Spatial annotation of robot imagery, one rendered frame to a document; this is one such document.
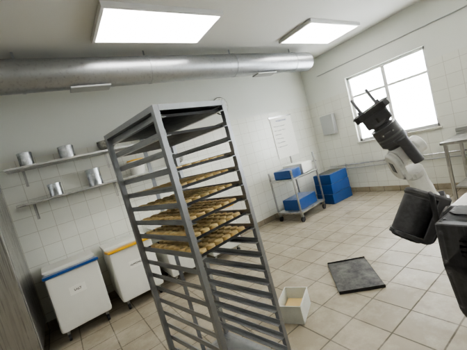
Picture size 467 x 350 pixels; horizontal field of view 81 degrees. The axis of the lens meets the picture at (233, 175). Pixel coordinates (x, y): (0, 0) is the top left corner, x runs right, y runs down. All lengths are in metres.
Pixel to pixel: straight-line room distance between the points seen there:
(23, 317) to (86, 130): 2.28
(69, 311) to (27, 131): 2.20
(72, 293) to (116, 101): 2.57
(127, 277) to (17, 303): 1.05
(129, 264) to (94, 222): 0.88
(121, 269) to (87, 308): 0.51
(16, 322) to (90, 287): 0.69
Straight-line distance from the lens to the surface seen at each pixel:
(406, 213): 0.95
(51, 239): 4.20
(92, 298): 3.70
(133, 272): 3.71
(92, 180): 3.97
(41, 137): 4.25
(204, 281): 1.44
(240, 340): 2.37
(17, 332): 3.48
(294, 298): 2.83
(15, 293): 3.37
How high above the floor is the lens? 1.51
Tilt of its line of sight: 5 degrees down
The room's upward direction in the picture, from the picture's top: 15 degrees counter-clockwise
